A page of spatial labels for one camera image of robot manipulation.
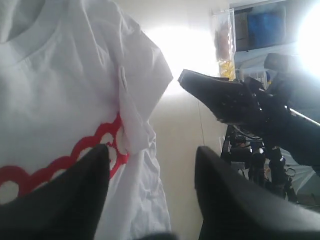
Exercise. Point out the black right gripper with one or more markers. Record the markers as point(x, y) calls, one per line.
point(261, 112)

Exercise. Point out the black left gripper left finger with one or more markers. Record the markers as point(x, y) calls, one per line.
point(67, 208)

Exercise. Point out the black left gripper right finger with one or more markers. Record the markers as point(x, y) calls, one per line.
point(234, 208)

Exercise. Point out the white t-shirt red lettering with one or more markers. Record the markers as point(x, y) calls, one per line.
point(75, 74)

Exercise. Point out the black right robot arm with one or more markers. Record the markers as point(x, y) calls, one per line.
point(304, 139)

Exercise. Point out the blue screen monitor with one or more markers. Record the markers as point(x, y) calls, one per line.
point(260, 26)

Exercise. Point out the clear display case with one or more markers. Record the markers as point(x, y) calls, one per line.
point(223, 33)

